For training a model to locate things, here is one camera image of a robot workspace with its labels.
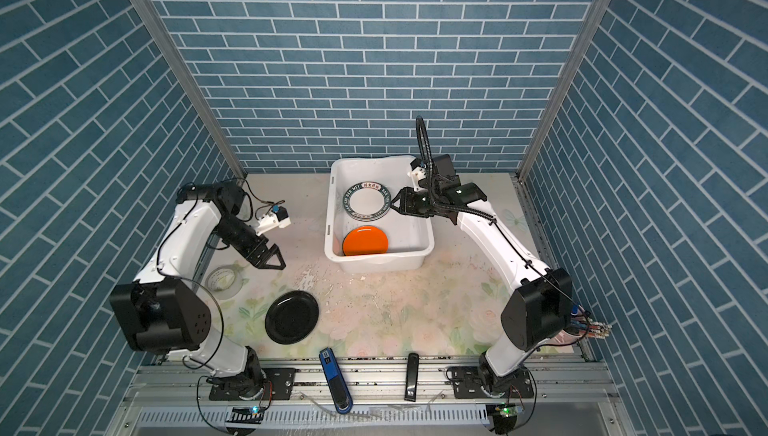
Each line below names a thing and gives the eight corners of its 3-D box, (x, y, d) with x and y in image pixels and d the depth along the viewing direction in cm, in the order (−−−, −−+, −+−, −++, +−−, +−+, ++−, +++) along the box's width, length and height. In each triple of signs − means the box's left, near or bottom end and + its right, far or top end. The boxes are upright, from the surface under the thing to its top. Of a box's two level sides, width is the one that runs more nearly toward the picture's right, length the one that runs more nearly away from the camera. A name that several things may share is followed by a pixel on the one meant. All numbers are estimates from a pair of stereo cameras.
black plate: (262, 344, 82) (257, 340, 79) (275, 295, 91) (272, 290, 88) (313, 344, 82) (310, 341, 79) (321, 295, 91) (319, 290, 88)
